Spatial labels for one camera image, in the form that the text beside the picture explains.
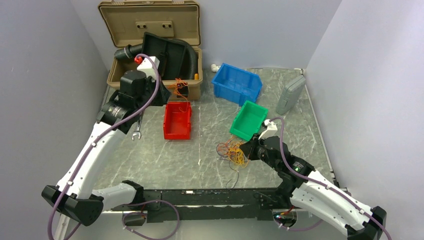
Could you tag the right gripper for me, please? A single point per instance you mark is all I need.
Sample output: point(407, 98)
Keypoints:
point(249, 147)

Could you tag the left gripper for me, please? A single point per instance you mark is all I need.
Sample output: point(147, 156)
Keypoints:
point(164, 95)

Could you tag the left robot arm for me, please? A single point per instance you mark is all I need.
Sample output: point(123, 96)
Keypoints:
point(74, 195)

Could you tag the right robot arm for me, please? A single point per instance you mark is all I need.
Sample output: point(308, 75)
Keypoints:
point(305, 187)

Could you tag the green plastic bin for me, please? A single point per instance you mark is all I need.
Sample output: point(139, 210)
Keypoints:
point(249, 120)

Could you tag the silver open-end wrench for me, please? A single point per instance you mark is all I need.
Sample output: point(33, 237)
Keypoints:
point(136, 135)

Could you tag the black tray insert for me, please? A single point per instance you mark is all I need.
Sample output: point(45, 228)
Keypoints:
point(170, 53)

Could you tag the red plastic bin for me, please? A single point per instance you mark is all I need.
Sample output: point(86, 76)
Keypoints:
point(177, 121)

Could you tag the grey plastic case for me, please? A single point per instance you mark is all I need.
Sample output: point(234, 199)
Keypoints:
point(290, 94)

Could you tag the tan plastic toolbox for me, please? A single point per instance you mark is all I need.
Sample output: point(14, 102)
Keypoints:
point(166, 29)

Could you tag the blue plastic bin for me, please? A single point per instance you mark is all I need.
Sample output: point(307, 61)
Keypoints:
point(236, 85)

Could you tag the white pipe fitting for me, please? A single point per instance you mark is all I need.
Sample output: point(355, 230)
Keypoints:
point(214, 68)

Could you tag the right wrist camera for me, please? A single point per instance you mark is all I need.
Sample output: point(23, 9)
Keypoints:
point(270, 129)

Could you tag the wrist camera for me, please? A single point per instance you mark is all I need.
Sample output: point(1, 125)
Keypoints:
point(270, 129)
point(145, 66)

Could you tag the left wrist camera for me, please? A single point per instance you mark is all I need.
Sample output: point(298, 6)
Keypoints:
point(145, 66)

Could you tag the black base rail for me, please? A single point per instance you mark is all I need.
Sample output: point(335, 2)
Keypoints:
point(209, 204)

